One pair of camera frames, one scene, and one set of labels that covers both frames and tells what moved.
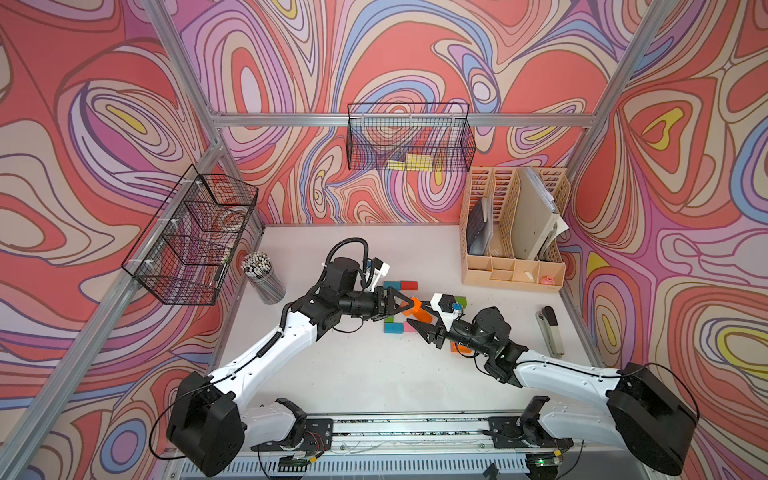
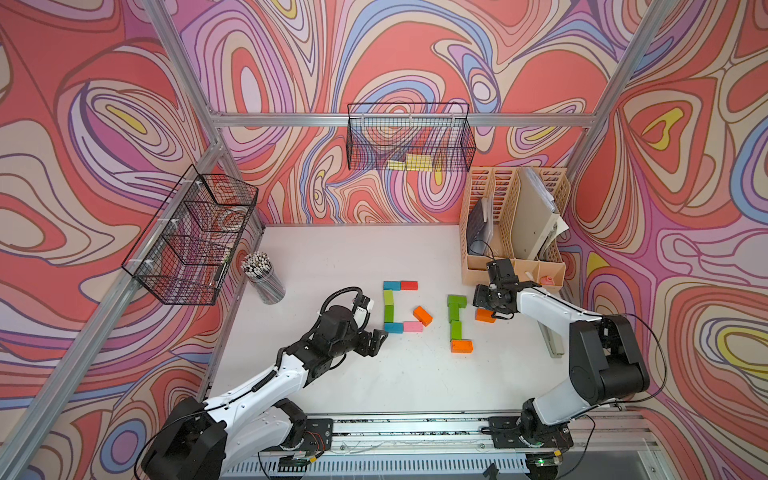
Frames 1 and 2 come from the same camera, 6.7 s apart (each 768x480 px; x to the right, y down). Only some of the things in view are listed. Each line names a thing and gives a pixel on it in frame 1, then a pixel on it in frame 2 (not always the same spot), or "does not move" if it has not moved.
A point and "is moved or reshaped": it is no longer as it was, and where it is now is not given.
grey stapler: x=551 y=332 does not move
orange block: x=460 y=348 does not move
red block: x=411 y=285 does not move
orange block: x=418 y=312 is moved or reshaped
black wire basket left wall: x=186 y=253 does not move
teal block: x=393 y=328 does not move
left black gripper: x=377 y=312 to x=365 y=349
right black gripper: x=429 y=333 to x=480 y=299
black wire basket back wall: x=410 y=137 does not move
